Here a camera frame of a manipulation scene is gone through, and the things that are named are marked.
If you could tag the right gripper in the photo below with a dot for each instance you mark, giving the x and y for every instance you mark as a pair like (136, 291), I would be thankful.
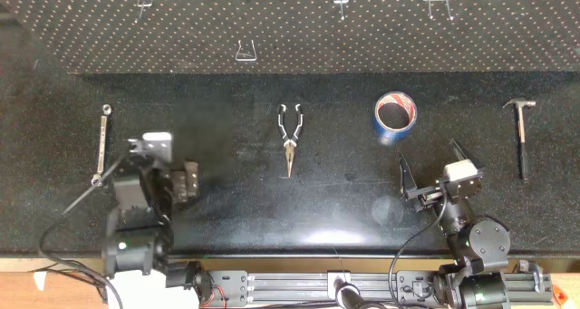
(466, 187)

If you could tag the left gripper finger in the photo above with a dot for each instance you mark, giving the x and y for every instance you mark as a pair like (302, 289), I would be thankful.
(179, 187)
(191, 178)

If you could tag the roll of blue tape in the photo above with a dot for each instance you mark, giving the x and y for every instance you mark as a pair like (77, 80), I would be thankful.
(386, 133)

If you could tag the wrench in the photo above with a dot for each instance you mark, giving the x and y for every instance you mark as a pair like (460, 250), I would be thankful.
(103, 141)

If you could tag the hammer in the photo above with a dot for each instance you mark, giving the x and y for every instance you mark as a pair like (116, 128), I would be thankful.
(522, 128)

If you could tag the black and white pliers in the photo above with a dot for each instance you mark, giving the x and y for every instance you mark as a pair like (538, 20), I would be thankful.
(290, 157)

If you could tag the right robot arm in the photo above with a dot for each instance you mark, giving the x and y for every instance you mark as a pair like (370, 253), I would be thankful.
(487, 245)

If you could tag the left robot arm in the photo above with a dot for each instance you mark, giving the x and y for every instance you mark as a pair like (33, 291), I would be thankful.
(136, 236)

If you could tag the black pegboard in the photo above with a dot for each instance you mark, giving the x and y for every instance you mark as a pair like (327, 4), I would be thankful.
(299, 32)

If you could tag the white paper tag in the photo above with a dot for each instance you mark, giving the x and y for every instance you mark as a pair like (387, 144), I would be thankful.
(40, 280)

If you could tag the orange plastic piece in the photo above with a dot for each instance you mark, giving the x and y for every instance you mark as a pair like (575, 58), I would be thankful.
(560, 296)

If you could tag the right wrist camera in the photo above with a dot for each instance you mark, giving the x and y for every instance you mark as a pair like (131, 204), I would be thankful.
(460, 169)

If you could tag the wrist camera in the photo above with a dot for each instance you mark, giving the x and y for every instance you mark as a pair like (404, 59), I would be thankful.
(460, 169)
(157, 146)

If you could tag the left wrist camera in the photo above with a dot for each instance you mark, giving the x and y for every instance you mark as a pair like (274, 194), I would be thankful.
(157, 146)

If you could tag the mounting rail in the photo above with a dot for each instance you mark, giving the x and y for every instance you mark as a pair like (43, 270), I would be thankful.
(294, 288)

